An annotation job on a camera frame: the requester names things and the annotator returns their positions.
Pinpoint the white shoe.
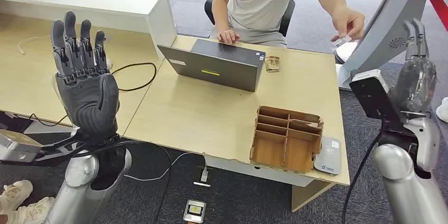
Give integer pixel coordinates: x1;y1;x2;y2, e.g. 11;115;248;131
0;180;34;213
0;197;56;224

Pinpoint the round white stand base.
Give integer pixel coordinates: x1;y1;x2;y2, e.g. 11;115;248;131
334;42;358;65

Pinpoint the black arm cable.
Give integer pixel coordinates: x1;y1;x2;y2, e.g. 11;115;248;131
341;128;385;224
80;139;173;224

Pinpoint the person's right hand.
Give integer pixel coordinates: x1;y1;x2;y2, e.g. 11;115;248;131
216;29;241;45

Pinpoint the wooden divided organizer box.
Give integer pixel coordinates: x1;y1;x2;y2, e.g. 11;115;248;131
249;106;324;174

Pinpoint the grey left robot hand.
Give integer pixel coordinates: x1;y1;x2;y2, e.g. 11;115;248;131
50;11;120;139

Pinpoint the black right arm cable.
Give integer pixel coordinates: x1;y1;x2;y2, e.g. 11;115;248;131
341;128;385;224

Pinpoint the person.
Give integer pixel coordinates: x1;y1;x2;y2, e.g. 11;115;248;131
435;97;448;124
211;0;366;49

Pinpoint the dark grey laptop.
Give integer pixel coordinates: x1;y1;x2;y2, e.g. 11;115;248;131
157;39;266;93

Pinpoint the person's left hand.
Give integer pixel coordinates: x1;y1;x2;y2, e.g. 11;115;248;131
330;6;366;42

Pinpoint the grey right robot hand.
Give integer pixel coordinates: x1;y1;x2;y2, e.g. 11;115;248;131
389;17;438;115

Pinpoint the silver kiosk stand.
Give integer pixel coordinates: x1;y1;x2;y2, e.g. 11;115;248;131
335;0;448;92

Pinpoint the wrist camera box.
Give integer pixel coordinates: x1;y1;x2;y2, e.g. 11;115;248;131
0;128;43;164
350;69;403;130

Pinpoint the black looped cable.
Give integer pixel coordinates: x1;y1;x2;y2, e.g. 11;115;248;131
111;62;158;93

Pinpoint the thin black cable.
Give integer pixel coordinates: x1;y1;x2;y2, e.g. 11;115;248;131
29;113;71;127

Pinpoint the red barrier bar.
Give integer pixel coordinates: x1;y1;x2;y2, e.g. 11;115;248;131
427;0;448;33

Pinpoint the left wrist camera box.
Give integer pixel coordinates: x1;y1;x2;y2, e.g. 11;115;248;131
0;128;43;164

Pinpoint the white hanging cable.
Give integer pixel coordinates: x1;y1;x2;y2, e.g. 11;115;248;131
124;152;208;182

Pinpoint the white raised counter shelf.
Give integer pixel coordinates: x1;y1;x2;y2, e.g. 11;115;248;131
0;0;178;61

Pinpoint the black office chair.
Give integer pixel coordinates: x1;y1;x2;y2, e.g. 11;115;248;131
204;0;296;38

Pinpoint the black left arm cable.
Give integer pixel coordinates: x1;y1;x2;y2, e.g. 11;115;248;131
80;139;173;224

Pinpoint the light wooden desk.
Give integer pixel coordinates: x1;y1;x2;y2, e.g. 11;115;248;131
0;12;165;138
124;35;351;213

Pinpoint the white ID card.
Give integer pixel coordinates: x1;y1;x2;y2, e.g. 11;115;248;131
330;35;353;49

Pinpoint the silver floor socket box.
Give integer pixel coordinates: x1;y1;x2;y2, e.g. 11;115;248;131
182;199;207;224

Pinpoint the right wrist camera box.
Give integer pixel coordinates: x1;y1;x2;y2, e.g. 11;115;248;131
350;69;403;130

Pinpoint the grey card reader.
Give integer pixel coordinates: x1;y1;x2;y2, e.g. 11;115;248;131
313;136;342;176

